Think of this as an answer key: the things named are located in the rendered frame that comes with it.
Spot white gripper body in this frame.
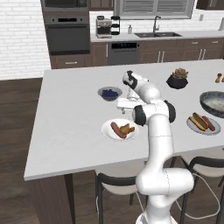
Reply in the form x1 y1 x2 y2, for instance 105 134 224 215
116 98 146 113

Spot white plate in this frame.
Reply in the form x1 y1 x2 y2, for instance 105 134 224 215
101 117 140 142

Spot small grey bowl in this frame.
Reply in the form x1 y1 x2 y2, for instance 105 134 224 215
97 86 123 102

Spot tan hot dog bun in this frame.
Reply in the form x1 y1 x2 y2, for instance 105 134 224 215
188 115 207 132

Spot reddish brown sausage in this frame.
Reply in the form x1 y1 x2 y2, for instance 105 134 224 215
201 115 216 132

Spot large grey bowl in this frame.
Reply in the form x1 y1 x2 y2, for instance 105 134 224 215
199 90 224 119

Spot grey plate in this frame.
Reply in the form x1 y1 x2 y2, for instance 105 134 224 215
185 115 222 137

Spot blueberries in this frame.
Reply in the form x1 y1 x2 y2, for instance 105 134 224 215
101 88 120 99

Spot grey dishwasher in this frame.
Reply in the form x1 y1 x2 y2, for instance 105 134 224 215
108 41 140 67

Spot black pot with succulent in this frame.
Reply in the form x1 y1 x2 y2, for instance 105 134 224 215
165 67 190 90

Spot black stool with white seat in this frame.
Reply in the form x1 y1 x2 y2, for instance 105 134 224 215
94 160 151 224
170 146 224 224

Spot brown base cupboards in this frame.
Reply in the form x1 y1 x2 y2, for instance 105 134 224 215
49 37 224 70

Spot steel sink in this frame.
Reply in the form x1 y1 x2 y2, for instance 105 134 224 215
134 31 183 39

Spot black tiered stand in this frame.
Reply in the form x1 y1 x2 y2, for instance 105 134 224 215
110 15 122 36

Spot silver coffee machine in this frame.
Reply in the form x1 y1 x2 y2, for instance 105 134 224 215
95 15 114 39

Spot dark tap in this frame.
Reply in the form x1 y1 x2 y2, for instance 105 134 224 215
152 15 162 33

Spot window with white blinds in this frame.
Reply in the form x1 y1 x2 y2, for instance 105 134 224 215
113 0 196 20

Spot brown kitchen island base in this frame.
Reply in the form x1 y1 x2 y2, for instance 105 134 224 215
25 172 77 224

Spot black microwave oven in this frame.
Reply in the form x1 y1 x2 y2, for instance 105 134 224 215
40 0 89 12

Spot black wall oven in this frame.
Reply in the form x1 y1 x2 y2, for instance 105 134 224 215
43 14 91 56

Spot brown wall cupboard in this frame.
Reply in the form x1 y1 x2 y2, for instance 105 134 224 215
88 0 115 11
195 0 224 11

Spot white cable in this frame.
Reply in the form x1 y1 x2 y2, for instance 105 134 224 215
171 172 221 221

